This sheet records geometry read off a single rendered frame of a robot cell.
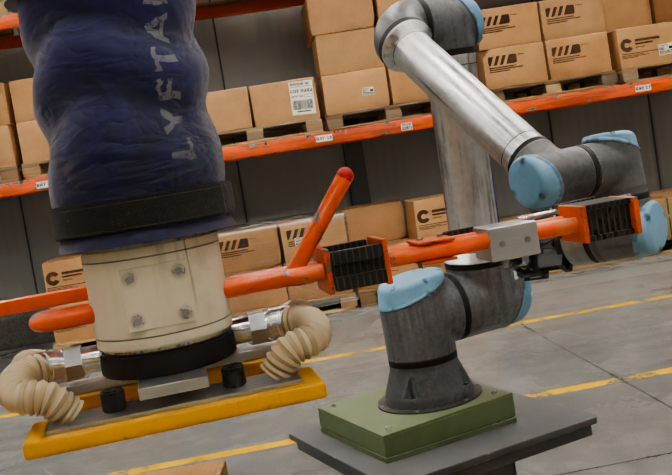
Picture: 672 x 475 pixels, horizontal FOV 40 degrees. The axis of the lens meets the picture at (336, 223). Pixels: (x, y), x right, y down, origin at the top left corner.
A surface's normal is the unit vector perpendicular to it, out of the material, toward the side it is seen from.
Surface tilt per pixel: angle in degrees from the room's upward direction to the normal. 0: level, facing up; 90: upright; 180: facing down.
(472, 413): 90
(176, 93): 109
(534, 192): 95
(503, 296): 93
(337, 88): 86
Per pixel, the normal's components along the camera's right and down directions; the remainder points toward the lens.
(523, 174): -0.85, 0.25
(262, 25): 0.09, 0.05
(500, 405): 0.43, 0.00
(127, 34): 0.40, -0.38
